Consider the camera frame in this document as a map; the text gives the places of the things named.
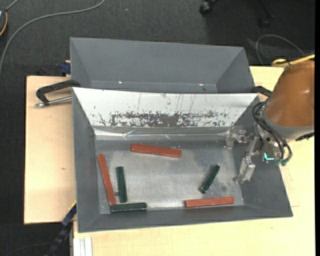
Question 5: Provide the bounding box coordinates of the pale wood flat board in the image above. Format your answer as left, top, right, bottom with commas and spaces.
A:
23, 74, 77, 225

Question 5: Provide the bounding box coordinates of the grey metal bin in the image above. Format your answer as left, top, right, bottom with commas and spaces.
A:
69, 36, 294, 234

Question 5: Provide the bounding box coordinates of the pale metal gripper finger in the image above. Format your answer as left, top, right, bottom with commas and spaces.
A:
226, 128, 251, 150
233, 155, 257, 185

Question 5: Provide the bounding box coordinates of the red-brown flat block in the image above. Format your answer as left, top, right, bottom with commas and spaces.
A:
96, 153, 118, 206
183, 196, 235, 209
130, 143, 182, 159

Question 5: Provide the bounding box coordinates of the dark green flat block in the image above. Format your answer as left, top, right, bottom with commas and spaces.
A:
109, 202, 148, 214
198, 163, 221, 195
115, 166, 129, 204

